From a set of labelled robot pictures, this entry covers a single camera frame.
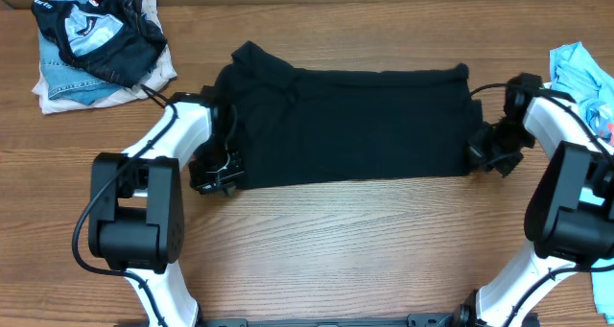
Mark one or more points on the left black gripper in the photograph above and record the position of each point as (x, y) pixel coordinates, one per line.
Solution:
(205, 184)

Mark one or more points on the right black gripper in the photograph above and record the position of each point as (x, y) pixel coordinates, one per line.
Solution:
(476, 151)

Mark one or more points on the black t-shirt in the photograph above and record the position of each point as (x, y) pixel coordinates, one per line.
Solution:
(298, 126)

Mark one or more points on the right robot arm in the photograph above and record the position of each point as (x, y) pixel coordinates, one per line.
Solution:
(568, 223)

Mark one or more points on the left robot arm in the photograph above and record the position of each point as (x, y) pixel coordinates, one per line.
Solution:
(133, 226)

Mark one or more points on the folded white cloth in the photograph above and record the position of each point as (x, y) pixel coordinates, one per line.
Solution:
(148, 82)

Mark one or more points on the light blue garment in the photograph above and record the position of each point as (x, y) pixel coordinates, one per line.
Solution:
(574, 71)

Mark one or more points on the black and grey jersey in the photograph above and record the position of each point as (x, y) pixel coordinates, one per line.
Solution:
(131, 54)

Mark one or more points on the folded blue denim jeans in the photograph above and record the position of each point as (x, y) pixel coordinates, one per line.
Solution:
(73, 28)

